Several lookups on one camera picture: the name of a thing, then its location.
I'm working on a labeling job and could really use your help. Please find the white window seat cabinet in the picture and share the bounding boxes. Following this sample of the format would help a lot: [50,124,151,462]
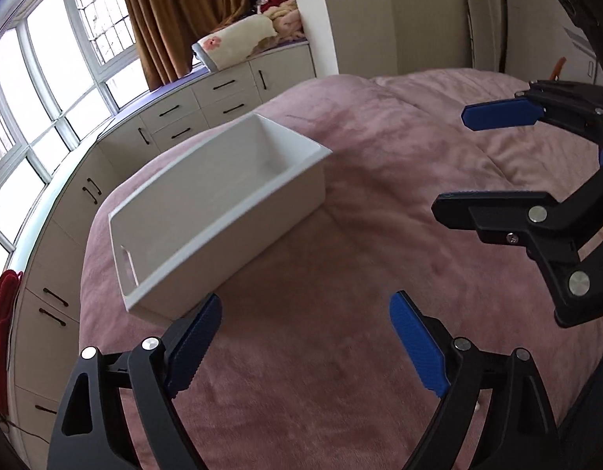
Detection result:
[8,42,317,451]

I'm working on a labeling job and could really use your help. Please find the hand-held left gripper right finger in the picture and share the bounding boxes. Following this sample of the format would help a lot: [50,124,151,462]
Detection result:
[388,291,561,470]

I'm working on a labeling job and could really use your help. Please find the purple window seat mat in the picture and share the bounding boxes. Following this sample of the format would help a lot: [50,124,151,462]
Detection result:
[150,39,312,96]

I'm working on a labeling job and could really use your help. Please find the brown curtain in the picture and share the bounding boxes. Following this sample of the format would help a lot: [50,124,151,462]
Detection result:
[114,0,289,91]

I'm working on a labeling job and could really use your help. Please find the cream floral pillow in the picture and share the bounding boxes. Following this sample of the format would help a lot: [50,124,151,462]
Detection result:
[191,14,279,70]

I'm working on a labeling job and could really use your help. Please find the dark cloth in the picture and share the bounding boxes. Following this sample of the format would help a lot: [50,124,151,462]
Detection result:
[556,338,603,470]

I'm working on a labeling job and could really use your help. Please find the red cloth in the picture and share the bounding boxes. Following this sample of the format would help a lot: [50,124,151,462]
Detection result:
[0,269,23,409]

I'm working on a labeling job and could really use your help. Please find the pink fleece blanket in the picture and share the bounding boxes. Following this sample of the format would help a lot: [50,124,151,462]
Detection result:
[79,69,603,470]

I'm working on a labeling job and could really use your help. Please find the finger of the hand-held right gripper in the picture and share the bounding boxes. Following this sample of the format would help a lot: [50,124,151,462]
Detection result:
[460,80,603,167]
[431,166,603,329]

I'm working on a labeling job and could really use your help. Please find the black cable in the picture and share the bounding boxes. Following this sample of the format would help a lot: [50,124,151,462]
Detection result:
[0,416,52,446]

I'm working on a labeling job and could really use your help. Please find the white framed bay window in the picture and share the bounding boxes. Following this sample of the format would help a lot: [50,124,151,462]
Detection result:
[0,0,150,255]

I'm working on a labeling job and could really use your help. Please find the white door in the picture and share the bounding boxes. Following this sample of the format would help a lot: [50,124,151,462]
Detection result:
[458,0,510,75]

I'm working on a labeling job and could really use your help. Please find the white rectangular storage box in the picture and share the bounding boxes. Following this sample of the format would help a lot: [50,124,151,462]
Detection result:
[108,112,334,319]

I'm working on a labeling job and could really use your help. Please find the pink fluffy blanket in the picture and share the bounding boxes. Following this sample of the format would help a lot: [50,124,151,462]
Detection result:
[267,0,305,45]

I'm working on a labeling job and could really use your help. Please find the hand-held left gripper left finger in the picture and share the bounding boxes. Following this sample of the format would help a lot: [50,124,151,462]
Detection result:
[46,293,223,470]

